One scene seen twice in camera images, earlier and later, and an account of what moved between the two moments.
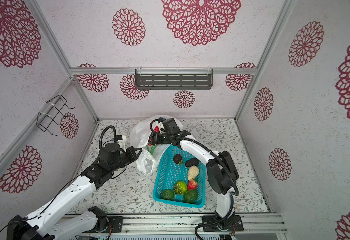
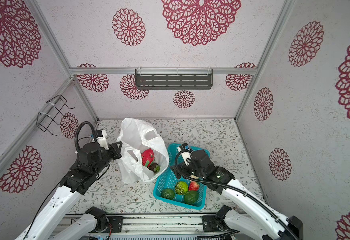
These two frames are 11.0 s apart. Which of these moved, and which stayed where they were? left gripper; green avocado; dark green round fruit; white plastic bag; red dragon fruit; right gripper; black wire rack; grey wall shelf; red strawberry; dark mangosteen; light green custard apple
Moved: left gripper; white plastic bag; red dragon fruit; dark mangosteen; right gripper
Stayed: light green custard apple; dark green round fruit; grey wall shelf; red strawberry; green avocado; black wire rack
